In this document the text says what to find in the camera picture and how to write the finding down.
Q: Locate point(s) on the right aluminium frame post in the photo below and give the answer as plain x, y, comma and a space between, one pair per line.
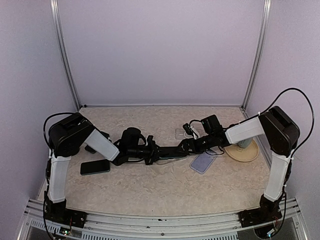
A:
258, 53

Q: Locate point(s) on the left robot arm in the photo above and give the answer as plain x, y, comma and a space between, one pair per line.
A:
65, 138

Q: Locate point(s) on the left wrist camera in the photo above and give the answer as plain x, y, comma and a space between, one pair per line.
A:
151, 144

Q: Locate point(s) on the front aluminium rail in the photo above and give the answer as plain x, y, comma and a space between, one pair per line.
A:
105, 226

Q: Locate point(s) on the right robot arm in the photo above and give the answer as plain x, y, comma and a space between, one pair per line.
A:
280, 130

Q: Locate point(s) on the clear case upper horizontal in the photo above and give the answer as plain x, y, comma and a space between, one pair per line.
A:
180, 134

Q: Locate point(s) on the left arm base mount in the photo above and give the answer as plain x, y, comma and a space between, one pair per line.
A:
59, 213

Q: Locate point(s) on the beige round plate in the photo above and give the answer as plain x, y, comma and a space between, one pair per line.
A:
243, 155

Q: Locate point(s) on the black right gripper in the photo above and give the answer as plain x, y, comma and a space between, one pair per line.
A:
186, 147

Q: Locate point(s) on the lavender phone case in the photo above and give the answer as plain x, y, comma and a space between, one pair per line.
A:
203, 161

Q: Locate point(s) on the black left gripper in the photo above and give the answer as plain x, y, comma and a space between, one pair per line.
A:
154, 153

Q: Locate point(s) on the aluminium frame post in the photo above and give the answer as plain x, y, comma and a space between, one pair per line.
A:
54, 6
258, 53

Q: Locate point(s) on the light blue cup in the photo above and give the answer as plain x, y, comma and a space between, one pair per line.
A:
244, 143

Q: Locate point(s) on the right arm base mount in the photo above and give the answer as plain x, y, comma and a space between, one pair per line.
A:
266, 212

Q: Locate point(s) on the clear case with ring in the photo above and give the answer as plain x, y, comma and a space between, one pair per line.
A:
163, 162

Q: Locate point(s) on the left aluminium frame post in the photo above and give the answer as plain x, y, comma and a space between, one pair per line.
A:
54, 6

